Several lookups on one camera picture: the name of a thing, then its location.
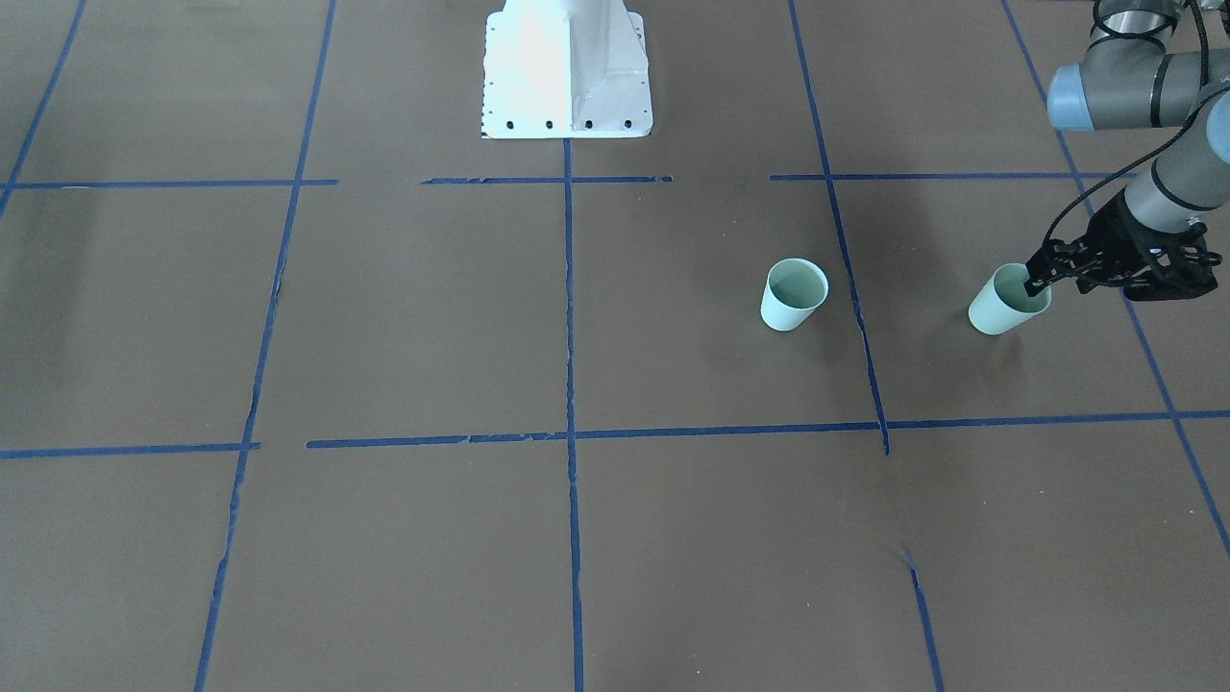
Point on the brown paper table cover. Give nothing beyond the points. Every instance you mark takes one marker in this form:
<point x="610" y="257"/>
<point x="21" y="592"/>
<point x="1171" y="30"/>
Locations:
<point x="309" y="387"/>

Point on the standing mint green cup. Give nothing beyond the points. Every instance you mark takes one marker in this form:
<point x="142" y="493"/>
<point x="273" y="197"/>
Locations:
<point x="793" y="289"/>

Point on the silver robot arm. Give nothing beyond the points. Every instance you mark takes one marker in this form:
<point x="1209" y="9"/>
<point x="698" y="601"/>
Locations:
<point x="1129" y="80"/>

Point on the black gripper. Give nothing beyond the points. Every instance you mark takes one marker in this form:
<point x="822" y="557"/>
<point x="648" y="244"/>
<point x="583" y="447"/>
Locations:
<point x="1112" y="231"/>

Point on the mint green cup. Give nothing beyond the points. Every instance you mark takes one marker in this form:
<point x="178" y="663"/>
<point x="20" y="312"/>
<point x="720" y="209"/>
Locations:
<point x="793" y="289"/>
<point x="1003" y="303"/>

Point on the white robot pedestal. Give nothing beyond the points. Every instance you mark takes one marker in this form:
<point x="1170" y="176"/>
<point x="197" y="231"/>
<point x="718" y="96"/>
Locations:
<point x="565" y="69"/>

